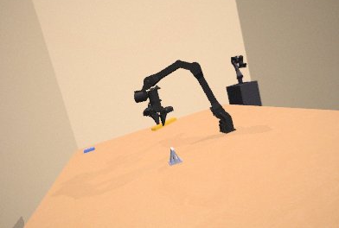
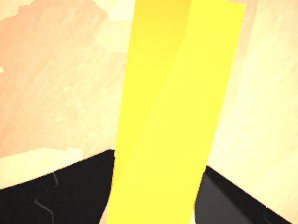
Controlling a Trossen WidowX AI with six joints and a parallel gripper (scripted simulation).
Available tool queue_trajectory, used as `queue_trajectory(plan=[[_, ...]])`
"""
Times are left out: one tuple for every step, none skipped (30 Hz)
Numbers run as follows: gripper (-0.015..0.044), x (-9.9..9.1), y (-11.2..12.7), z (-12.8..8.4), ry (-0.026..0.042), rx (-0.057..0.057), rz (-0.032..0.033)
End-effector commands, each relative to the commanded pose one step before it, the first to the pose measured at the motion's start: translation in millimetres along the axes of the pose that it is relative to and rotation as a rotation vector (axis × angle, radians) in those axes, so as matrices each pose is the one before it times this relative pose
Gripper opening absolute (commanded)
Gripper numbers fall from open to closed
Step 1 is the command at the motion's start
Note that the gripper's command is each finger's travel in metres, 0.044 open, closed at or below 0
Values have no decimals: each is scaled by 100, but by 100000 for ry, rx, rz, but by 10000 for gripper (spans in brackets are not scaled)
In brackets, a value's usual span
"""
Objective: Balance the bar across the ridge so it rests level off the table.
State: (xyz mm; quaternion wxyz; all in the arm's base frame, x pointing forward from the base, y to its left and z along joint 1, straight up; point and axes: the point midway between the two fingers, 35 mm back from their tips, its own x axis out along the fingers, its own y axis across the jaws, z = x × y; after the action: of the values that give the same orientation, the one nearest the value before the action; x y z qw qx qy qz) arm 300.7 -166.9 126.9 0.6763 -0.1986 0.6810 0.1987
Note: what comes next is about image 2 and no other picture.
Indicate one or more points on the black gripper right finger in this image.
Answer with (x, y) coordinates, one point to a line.
(218, 201)

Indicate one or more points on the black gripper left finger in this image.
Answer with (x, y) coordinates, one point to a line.
(76, 194)

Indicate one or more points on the yellow bar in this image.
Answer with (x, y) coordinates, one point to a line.
(179, 61)

